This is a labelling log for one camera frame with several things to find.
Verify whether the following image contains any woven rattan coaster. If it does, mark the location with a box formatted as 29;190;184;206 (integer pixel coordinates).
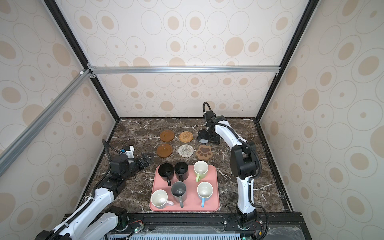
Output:
179;131;194;143

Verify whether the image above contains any cork paw coaster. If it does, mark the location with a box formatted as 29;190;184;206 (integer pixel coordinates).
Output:
196;145;213;161

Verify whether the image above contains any brown wooden coaster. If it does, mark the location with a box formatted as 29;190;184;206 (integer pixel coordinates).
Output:
160;130;175;143
157;144;173;158

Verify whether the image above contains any black mug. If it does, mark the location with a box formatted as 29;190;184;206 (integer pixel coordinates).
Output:
158;163;175;186
174;162;189;182

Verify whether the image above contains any multicolour woven coaster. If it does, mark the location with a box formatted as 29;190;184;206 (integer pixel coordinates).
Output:
178;145;194;158

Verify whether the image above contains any green mug white inside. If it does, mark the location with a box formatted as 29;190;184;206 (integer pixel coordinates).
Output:
194;161;209;183

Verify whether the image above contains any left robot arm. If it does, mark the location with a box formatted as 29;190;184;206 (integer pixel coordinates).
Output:
36;140;154;240

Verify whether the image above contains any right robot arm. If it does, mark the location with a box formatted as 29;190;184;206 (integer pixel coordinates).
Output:
198;102;269;240

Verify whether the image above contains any grey mug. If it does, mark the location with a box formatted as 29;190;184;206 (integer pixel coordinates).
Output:
171;181;188;208

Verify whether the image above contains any pink plastic tray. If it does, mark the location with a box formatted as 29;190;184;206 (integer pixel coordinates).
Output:
149;164;221;213

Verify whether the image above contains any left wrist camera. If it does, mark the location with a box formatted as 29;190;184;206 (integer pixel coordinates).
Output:
121;146;135;159

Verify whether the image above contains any white mug pink handle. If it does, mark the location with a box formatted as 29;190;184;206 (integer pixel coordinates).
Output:
151;190;174;209

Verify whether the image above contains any white mug blue handle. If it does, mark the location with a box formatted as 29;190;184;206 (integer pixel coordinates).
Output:
197;182;214;208

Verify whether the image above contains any horizontal aluminium frame bar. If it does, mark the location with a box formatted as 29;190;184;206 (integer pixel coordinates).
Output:
90;65;280;74

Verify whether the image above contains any left aluminium frame bar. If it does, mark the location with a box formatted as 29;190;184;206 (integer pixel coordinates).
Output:
1;70;91;175

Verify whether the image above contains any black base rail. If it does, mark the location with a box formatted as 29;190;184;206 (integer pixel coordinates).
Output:
98;213;312;240

